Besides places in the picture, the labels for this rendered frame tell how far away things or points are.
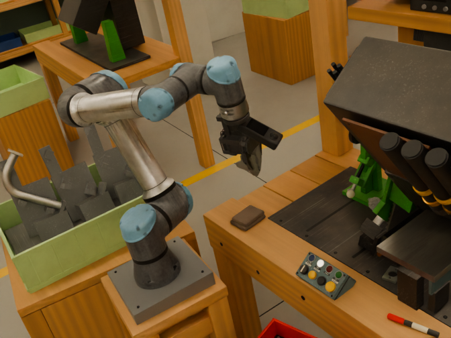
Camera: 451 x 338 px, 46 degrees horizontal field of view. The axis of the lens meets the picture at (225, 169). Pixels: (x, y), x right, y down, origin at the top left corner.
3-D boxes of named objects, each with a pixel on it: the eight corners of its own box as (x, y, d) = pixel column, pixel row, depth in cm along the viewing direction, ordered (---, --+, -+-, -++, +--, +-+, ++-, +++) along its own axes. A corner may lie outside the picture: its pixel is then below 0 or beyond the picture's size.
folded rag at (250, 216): (245, 232, 180) (243, 225, 179) (229, 223, 186) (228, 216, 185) (266, 217, 185) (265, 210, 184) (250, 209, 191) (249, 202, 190)
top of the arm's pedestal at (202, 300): (136, 345, 158) (132, 336, 156) (103, 286, 183) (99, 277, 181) (229, 295, 169) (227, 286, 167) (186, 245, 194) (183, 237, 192)
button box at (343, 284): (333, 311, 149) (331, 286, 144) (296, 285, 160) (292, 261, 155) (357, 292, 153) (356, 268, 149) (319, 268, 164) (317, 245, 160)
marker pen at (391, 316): (439, 334, 132) (439, 330, 131) (437, 339, 131) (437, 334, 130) (389, 315, 140) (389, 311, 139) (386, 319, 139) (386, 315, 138)
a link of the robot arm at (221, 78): (213, 51, 134) (242, 53, 129) (224, 88, 140) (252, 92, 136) (196, 68, 129) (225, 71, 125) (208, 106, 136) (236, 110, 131)
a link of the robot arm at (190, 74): (156, 73, 134) (190, 77, 128) (182, 56, 141) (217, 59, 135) (162, 102, 138) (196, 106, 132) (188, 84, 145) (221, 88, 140)
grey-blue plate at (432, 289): (433, 315, 137) (433, 274, 130) (425, 311, 139) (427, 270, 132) (455, 295, 142) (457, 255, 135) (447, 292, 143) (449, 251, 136)
